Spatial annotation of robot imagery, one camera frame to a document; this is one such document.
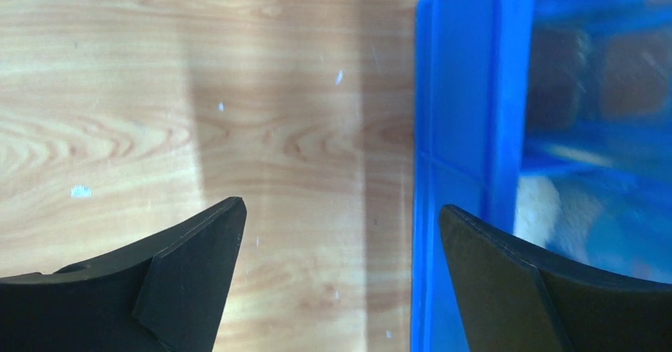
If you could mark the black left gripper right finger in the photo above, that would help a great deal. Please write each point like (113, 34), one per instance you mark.
(515, 296)

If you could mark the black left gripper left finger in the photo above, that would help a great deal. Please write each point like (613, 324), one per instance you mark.
(165, 292)

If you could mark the blue plastic divided bin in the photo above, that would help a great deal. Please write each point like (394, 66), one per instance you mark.
(472, 146)

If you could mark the black lid seasoning jar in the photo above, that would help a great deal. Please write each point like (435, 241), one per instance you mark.
(594, 226)

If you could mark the sauce bottle yellow cap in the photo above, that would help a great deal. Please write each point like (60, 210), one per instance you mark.
(576, 76)

